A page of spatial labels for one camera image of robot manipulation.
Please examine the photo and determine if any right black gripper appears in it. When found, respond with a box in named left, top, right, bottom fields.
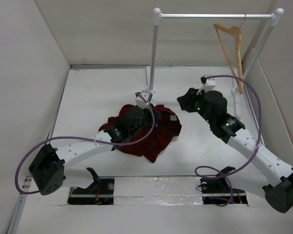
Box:
left=177, top=87, right=214, bottom=124

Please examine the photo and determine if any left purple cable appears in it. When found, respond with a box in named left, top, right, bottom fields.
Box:
left=16, top=92, right=155, bottom=195

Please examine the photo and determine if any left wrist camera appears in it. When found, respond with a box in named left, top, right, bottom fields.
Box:
left=135, top=90, right=153, bottom=109

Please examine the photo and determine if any wooden clothes hanger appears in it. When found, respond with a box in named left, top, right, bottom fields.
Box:
left=213, top=23, right=244, bottom=94

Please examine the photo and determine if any dark red t shirt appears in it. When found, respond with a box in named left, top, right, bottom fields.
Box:
left=98, top=104, right=182, bottom=163

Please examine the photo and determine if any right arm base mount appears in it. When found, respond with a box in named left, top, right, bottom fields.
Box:
left=197, top=178, right=248, bottom=206

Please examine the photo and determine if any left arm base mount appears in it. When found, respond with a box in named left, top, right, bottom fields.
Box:
left=67, top=167, right=115, bottom=206

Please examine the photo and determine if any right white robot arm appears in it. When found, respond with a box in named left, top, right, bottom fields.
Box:
left=177, top=88, right=293, bottom=214

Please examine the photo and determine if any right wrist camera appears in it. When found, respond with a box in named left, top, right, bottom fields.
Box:
left=196, top=75, right=216, bottom=95

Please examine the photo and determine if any white metal clothes rack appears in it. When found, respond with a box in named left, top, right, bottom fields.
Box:
left=145, top=7, right=285, bottom=120

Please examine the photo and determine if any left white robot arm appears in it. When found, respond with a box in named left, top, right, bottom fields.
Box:
left=29, top=104, right=161, bottom=195

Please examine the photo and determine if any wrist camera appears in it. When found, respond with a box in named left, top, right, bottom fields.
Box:
left=196, top=75, right=216, bottom=95
left=135, top=90, right=153, bottom=109

